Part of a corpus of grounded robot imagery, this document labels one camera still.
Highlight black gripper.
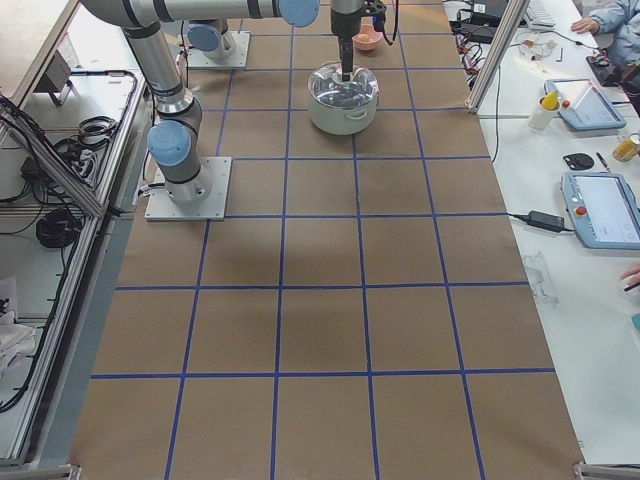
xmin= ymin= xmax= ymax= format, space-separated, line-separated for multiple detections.
xmin=330 ymin=0 xmax=361 ymax=82

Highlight glass pot lid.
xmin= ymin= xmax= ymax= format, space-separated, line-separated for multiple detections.
xmin=307 ymin=62 xmax=379 ymax=109

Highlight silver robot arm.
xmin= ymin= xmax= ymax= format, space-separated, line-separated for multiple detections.
xmin=188 ymin=1 xmax=365 ymax=82
xmin=82 ymin=1 xmax=319 ymax=204

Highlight white electric cooking pot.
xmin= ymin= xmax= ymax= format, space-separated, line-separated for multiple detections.
xmin=308 ymin=90 xmax=380 ymax=136

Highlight person's hand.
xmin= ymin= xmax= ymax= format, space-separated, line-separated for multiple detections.
xmin=570 ymin=17 xmax=600 ymax=35

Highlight pink bowl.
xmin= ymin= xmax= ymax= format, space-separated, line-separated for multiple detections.
xmin=352 ymin=24 xmax=383 ymax=51

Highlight far teach pendant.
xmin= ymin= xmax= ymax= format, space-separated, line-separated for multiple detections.
xmin=544 ymin=78 xmax=627 ymax=131

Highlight teach pendant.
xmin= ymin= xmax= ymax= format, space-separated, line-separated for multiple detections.
xmin=544 ymin=78 xmax=627 ymax=131
xmin=561 ymin=171 xmax=639 ymax=250

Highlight black round disc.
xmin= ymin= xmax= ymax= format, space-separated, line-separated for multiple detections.
xmin=563 ymin=153 xmax=595 ymax=171

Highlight brown grid table mat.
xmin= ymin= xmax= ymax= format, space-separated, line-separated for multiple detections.
xmin=70 ymin=1 xmax=581 ymax=479

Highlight black power adapter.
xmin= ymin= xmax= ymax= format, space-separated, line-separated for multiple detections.
xmin=526 ymin=210 xmax=565 ymax=233

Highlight clear plastic holder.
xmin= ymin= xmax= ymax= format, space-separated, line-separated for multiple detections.
xmin=521 ymin=252 xmax=559 ymax=307

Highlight near teach pendant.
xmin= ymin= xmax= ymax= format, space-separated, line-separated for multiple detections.
xmin=561 ymin=171 xmax=639 ymax=250

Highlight crumpled white cloth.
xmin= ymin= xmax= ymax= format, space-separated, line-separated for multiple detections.
xmin=1 ymin=277 xmax=36 ymax=376

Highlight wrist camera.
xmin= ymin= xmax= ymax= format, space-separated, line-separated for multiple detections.
xmin=363 ymin=0 xmax=387 ymax=28

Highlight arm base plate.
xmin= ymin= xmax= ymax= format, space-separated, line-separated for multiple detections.
xmin=145 ymin=157 xmax=232 ymax=221
xmin=187 ymin=25 xmax=251 ymax=70

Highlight aluminium frame post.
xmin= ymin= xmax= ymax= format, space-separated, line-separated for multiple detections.
xmin=466 ymin=0 xmax=529 ymax=113

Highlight coiled black cables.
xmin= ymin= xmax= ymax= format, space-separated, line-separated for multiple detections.
xmin=34 ymin=207 xmax=83 ymax=250

